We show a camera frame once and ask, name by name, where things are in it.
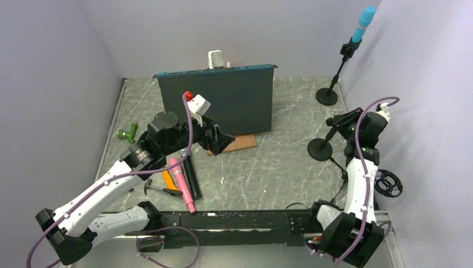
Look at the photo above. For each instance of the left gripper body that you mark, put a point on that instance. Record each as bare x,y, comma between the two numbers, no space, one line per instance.
204,138

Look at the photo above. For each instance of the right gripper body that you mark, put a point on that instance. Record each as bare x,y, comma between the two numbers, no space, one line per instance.
355,138

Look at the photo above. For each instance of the black handheld microphone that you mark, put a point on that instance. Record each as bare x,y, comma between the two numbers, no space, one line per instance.
190,174

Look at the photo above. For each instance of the black round base mic stand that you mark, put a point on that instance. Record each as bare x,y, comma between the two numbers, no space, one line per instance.
320,148

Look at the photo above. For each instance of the pink microphone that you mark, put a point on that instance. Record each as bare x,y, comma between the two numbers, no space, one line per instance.
178,174

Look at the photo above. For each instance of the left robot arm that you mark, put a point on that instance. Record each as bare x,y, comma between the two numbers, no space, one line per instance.
75,228

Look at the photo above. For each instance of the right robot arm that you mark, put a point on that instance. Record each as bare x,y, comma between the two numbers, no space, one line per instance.
351,234

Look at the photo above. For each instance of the black stand with blue mic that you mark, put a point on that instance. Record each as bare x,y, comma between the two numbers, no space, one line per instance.
327,96

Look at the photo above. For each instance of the blue microphone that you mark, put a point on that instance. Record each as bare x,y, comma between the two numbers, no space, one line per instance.
364,21

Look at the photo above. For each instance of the dark teal panel board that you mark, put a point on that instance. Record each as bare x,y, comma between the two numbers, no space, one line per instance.
241,97

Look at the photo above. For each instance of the green plastic fitting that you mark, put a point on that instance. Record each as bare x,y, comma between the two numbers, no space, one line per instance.
128,135

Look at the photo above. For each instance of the white grey device behind board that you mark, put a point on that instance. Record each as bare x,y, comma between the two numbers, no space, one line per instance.
215,60

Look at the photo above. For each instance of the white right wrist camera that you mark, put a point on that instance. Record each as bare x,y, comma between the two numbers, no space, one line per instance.
382,110

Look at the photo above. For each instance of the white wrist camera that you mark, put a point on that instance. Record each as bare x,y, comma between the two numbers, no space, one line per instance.
197,105
382,110

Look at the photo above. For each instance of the wooden base plate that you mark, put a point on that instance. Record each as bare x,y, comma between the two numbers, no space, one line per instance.
241,142

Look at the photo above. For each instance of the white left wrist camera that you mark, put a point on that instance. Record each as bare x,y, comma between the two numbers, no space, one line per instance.
197,105

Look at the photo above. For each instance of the black front mounting rail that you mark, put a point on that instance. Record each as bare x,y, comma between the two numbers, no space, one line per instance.
238,227

